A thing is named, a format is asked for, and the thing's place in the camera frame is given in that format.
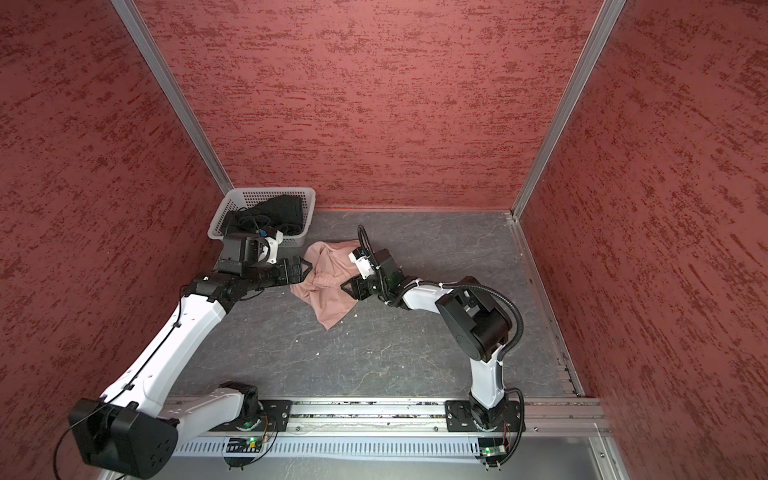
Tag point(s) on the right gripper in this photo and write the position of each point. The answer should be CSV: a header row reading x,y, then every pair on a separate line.
x,y
359,292

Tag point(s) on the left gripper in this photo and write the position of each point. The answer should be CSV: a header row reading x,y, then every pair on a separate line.
x,y
298,277

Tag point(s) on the pink shorts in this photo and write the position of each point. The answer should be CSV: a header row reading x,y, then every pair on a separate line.
x,y
321,289

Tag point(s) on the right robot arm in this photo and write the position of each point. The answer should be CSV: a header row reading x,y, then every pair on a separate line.
x,y
484,323

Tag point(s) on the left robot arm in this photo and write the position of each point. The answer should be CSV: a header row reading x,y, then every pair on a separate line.
x,y
130,429

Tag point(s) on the black shorts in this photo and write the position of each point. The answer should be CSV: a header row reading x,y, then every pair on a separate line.
x,y
283,213

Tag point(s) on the white plastic basket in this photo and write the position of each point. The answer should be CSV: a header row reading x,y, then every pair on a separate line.
x,y
240,198

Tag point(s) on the left circuit board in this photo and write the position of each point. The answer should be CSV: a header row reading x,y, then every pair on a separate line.
x,y
243,446

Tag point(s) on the circuit board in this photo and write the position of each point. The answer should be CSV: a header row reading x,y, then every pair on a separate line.
x,y
492,448
243,446

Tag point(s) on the right circuit board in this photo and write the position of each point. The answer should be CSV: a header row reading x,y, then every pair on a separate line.
x,y
492,448

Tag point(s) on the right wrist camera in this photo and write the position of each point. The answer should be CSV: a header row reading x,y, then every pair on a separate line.
x,y
361,260

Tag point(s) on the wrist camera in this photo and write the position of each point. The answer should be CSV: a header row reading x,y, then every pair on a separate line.
x,y
361,260
269,240

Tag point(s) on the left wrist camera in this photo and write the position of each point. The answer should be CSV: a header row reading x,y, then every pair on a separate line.
x,y
269,240

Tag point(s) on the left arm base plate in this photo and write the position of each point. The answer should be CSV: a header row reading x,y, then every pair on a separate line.
x,y
269,416

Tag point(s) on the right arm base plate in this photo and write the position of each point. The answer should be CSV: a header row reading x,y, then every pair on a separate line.
x,y
459,415

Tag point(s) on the slotted white cable duct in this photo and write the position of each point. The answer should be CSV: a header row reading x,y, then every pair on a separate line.
x,y
358,448

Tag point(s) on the left aluminium corner post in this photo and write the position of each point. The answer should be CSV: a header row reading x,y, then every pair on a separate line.
x,y
139,32

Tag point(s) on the aluminium corner post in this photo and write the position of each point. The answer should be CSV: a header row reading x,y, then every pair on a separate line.
x,y
139,32
600,32

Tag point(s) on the right aluminium corner post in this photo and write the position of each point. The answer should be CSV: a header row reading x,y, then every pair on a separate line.
x,y
600,32

